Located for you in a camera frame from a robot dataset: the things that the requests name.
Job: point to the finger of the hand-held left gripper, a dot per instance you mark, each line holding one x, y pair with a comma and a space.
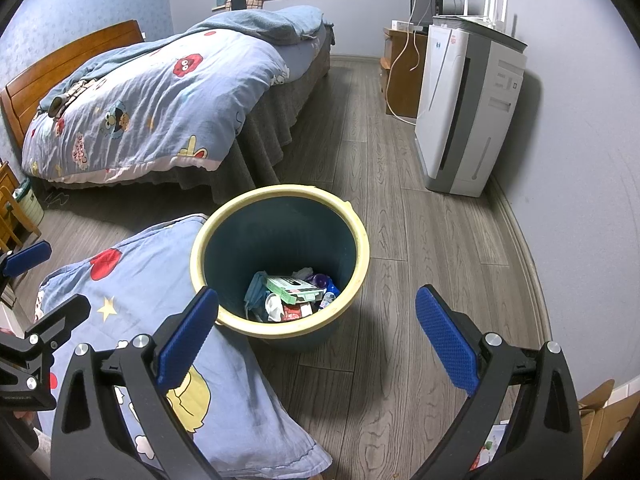
60, 317
30, 259

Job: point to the red and white packet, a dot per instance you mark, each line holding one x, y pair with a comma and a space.
294, 311

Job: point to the cardboard box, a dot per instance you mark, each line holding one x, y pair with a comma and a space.
602, 425

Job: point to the teal bin with yellow rim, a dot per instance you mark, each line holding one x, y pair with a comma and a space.
280, 240

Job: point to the white power strip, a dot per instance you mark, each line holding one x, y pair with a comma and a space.
406, 25

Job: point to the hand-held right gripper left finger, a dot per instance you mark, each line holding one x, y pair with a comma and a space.
187, 337

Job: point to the wooden cabinet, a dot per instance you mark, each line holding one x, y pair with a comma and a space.
400, 75

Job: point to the blue foil packet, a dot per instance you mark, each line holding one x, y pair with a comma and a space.
331, 294

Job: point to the white router with antennas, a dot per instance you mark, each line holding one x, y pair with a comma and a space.
492, 12

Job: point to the small pale green bin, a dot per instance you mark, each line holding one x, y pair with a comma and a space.
30, 205

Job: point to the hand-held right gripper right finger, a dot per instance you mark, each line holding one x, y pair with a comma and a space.
445, 340

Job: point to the plaid cloth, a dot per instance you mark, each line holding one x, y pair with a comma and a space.
255, 1

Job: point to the black cloth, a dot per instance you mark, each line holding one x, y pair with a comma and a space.
239, 1

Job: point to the purple tube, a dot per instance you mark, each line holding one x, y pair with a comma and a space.
319, 279

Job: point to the wooden bed headboard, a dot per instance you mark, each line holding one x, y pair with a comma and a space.
60, 65

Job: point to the white air purifier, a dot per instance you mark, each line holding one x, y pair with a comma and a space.
460, 110

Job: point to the wooden chair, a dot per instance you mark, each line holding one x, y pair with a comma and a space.
10, 210

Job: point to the cartoon print cushion cover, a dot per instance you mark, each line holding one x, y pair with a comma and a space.
240, 410

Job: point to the grey-blue blanket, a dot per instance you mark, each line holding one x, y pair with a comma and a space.
265, 25

